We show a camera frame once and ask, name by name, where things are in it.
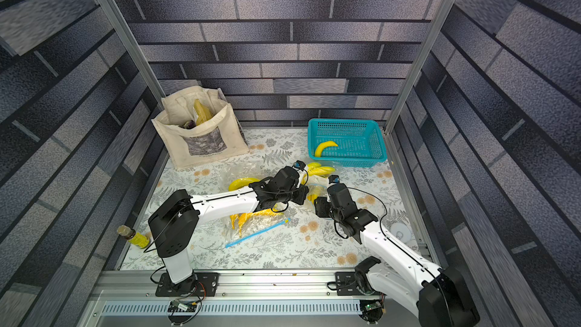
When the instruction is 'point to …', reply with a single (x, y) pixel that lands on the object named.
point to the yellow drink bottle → (140, 240)
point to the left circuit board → (182, 306)
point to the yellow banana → (321, 146)
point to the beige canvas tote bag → (188, 144)
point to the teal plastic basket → (361, 143)
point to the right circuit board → (373, 306)
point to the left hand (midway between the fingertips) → (311, 190)
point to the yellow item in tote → (203, 112)
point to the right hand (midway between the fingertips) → (318, 200)
